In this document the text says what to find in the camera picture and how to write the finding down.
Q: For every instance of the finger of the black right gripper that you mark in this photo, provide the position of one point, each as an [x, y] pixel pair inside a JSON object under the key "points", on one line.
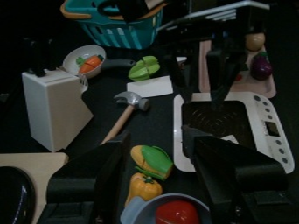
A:
{"points": [[223, 75], [179, 75]]}

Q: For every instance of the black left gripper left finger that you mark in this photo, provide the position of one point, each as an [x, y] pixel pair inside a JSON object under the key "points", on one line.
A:
{"points": [[85, 180]]}

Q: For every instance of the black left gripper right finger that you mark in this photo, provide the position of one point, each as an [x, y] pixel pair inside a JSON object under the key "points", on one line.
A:
{"points": [[240, 180]]}

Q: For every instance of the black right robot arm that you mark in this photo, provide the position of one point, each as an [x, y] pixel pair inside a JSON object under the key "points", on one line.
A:
{"points": [[218, 8]]}

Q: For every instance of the white flat rectangular piece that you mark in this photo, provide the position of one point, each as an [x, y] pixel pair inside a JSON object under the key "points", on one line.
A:
{"points": [[149, 86]]}

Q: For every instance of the black plate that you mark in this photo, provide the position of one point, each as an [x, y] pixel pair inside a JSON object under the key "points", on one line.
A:
{"points": [[13, 198]]}

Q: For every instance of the pink plastic tray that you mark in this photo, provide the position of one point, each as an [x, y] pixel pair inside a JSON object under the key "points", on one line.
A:
{"points": [[256, 86]]}

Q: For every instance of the green toy vegetable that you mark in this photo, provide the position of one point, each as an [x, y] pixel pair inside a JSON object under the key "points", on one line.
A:
{"points": [[144, 69]]}

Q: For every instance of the purple toy eggplant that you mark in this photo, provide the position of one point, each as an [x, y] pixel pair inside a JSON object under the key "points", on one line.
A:
{"points": [[260, 67]]}

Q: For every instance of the brown toy onion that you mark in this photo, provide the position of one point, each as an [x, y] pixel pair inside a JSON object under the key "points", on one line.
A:
{"points": [[255, 41]]}

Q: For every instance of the wooden cutting board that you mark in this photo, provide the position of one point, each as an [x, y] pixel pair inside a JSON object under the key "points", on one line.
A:
{"points": [[35, 164]]}

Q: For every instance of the yellow toy bell pepper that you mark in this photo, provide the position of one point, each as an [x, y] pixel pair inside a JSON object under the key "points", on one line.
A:
{"points": [[144, 188]]}

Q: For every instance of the grey blue toy bowl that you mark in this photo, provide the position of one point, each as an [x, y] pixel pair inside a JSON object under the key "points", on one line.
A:
{"points": [[136, 211]]}

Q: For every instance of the white toy induction stove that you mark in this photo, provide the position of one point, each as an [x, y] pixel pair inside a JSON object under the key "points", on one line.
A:
{"points": [[268, 116]]}

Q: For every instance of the toy corn with husk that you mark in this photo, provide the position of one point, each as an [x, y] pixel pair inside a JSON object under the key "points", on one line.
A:
{"points": [[153, 162]]}

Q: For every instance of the red toy tomato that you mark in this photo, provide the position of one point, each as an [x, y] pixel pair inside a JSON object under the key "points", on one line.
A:
{"points": [[176, 213]]}

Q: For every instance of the teal toy shopping basket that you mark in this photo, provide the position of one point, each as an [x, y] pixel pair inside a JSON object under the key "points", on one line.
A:
{"points": [[116, 32]]}

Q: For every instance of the orange toy carrot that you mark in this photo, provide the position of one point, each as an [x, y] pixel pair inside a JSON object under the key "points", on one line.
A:
{"points": [[89, 64]]}

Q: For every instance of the white toy knife block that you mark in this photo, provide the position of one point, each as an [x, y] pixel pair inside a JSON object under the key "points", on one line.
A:
{"points": [[53, 110]]}

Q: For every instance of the white toy frying pan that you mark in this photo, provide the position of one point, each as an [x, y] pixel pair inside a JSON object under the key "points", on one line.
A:
{"points": [[76, 59]]}

